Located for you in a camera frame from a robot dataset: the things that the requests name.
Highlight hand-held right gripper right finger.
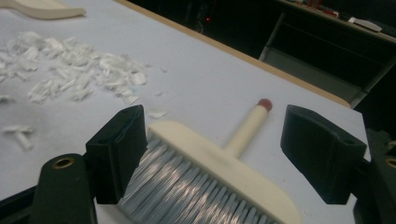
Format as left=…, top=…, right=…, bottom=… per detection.
left=279, top=104, right=368, bottom=205

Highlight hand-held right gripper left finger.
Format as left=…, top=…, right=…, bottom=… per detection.
left=85, top=104, right=149, bottom=205

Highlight pile of white paper scraps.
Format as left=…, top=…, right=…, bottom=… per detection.
left=0, top=31, right=171, bottom=152

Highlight cream hand brush grey bristles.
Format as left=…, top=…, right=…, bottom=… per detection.
left=116, top=98, right=303, bottom=224

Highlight cream plastic dustpan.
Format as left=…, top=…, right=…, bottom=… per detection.
left=0, top=0, right=87, bottom=21

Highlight grey shelf unit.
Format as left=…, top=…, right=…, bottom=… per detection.
left=258, top=0, right=396, bottom=108

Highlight white flat box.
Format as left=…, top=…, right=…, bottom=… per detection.
left=347, top=17, right=383, bottom=34

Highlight red items on shelf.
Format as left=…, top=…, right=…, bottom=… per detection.
left=292, top=0, right=340, bottom=19

